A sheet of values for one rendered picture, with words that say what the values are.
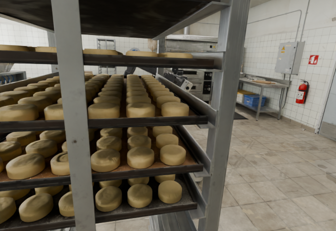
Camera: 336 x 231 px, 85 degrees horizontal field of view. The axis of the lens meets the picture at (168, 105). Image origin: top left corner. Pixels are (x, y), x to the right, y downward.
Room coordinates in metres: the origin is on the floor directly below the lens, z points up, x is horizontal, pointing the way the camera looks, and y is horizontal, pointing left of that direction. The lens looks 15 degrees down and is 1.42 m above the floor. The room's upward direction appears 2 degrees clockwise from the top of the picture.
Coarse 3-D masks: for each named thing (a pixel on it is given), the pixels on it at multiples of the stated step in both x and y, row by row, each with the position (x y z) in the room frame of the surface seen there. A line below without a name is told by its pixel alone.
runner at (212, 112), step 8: (160, 80) 0.77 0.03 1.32; (168, 80) 0.62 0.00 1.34; (168, 88) 0.62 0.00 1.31; (176, 88) 0.52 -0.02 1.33; (184, 96) 0.44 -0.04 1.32; (192, 96) 0.39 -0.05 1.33; (192, 104) 0.38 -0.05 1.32; (200, 104) 0.34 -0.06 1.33; (208, 104) 0.31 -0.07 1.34; (200, 112) 0.34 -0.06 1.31; (208, 112) 0.30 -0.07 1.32; (216, 112) 0.28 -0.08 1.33; (208, 120) 0.30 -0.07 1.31; (216, 120) 0.28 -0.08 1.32; (200, 128) 0.27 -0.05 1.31
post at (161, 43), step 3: (159, 39) 0.87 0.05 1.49; (162, 39) 0.88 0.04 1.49; (159, 42) 0.87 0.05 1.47; (162, 42) 0.88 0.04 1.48; (159, 45) 0.87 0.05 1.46; (162, 45) 0.88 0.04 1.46; (159, 48) 0.87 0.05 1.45; (162, 48) 0.88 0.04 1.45; (159, 51) 0.87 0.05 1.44; (162, 51) 0.88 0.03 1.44; (159, 69) 0.87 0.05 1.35; (162, 69) 0.88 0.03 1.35; (156, 72) 0.90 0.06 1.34; (159, 72) 0.88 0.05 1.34; (162, 72) 0.88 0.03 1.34; (162, 75) 0.88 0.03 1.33
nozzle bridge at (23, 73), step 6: (0, 72) 1.92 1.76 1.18; (6, 72) 1.94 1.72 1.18; (12, 72) 1.99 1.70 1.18; (18, 72) 2.09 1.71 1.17; (24, 72) 2.19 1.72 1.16; (0, 78) 1.92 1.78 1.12; (6, 78) 2.00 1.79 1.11; (12, 78) 2.09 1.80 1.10; (18, 78) 2.16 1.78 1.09; (24, 78) 2.17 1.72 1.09
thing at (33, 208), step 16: (160, 176) 0.36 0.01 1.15; (0, 192) 0.29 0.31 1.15; (16, 192) 0.30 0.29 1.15; (48, 192) 0.31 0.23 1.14; (112, 192) 0.30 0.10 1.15; (128, 192) 0.31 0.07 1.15; (144, 192) 0.31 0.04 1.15; (160, 192) 0.31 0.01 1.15; (176, 192) 0.31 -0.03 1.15; (0, 208) 0.26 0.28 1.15; (32, 208) 0.26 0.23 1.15; (48, 208) 0.27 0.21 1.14; (64, 208) 0.26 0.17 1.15; (112, 208) 0.28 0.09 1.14
